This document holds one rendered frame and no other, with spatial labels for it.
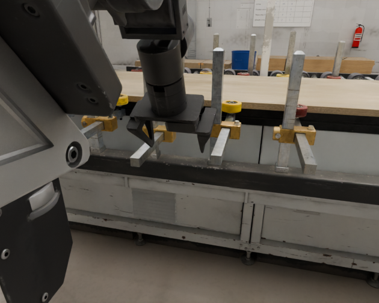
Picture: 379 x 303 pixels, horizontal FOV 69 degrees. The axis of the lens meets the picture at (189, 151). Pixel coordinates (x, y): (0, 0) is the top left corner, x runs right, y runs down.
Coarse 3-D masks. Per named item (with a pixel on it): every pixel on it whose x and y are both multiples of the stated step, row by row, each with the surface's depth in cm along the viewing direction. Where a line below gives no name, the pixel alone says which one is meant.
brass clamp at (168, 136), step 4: (144, 128) 107; (156, 128) 107; (160, 128) 107; (164, 128) 107; (144, 132) 108; (164, 132) 106; (168, 132) 105; (172, 132) 105; (148, 136) 108; (164, 136) 106; (168, 136) 106; (172, 136) 106; (164, 140) 107; (168, 140) 106; (172, 140) 106
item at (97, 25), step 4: (96, 12) 202; (96, 16) 203; (96, 20) 204; (96, 24) 206; (96, 28) 208; (100, 28) 209; (96, 32) 209; (100, 32) 210; (100, 36) 211; (100, 40) 211
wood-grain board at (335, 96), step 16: (128, 80) 163; (192, 80) 163; (208, 80) 163; (224, 80) 163; (240, 80) 163; (256, 80) 163; (272, 80) 163; (288, 80) 163; (304, 80) 163; (320, 80) 163; (336, 80) 163; (352, 80) 163; (368, 80) 163; (128, 96) 127; (208, 96) 125; (224, 96) 125; (240, 96) 125; (256, 96) 125; (272, 96) 125; (304, 96) 125; (320, 96) 125; (336, 96) 125; (352, 96) 125; (368, 96) 125; (320, 112) 110; (336, 112) 109; (352, 112) 108; (368, 112) 106
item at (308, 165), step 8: (296, 120) 107; (296, 136) 92; (304, 136) 91; (296, 144) 90; (304, 144) 85; (304, 152) 80; (304, 160) 75; (312, 160) 75; (304, 168) 74; (312, 168) 73
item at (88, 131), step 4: (116, 112) 122; (120, 112) 123; (124, 112) 127; (116, 116) 120; (120, 116) 124; (92, 124) 107; (96, 124) 107; (100, 124) 109; (84, 128) 103; (88, 128) 103; (92, 128) 103; (96, 128) 106; (100, 128) 109; (84, 132) 99; (88, 132) 101; (92, 132) 103; (96, 132) 106; (88, 136) 101
